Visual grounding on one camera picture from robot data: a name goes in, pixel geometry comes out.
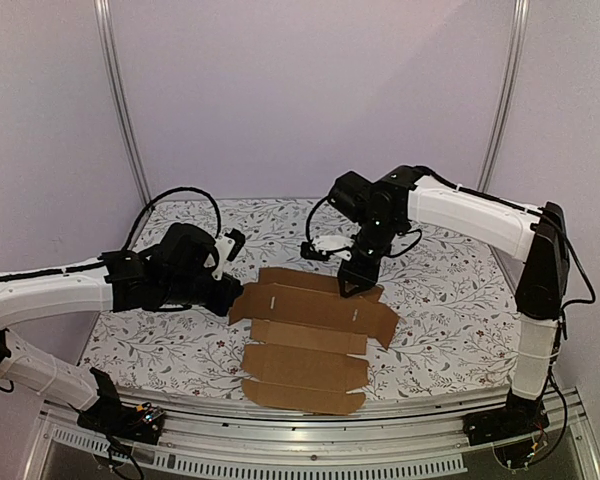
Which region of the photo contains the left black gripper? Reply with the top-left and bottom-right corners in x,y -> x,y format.
161,272 -> 243,318

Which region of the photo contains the brown cardboard box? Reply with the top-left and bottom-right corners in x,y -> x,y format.
229,267 -> 399,416

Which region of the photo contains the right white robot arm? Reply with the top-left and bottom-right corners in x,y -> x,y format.
310,165 -> 570,436

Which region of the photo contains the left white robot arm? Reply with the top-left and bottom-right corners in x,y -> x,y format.
0,223 -> 245,434

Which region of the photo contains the floral patterned table mat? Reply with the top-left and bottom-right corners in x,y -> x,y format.
80,199 -> 520,401

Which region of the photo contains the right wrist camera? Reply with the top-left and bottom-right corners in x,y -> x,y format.
300,235 -> 353,261

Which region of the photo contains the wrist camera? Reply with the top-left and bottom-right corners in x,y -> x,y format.
204,229 -> 246,281
300,235 -> 353,261

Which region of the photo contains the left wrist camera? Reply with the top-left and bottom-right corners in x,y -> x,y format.
204,229 -> 246,281

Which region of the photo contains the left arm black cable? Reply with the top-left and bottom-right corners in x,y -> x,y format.
124,185 -> 223,256

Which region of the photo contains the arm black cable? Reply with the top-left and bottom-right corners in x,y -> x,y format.
302,169 -> 597,466
124,185 -> 223,256

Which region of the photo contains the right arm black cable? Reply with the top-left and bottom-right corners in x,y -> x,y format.
302,169 -> 597,466

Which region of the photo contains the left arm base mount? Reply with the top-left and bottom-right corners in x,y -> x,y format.
77,367 -> 166,445

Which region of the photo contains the aluminium front rail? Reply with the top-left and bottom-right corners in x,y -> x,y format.
23,388 -> 600,479

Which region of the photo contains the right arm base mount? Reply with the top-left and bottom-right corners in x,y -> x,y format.
462,391 -> 549,446

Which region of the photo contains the left aluminium frame post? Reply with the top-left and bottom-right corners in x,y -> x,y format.
94,0 -> 152,205

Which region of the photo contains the aluminium frame post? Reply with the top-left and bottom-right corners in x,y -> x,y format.
94,0 -> 152,205
477,0 -> 530,193

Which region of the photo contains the right aluminium frame post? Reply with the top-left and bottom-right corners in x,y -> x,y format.
477,0 -> 530,193

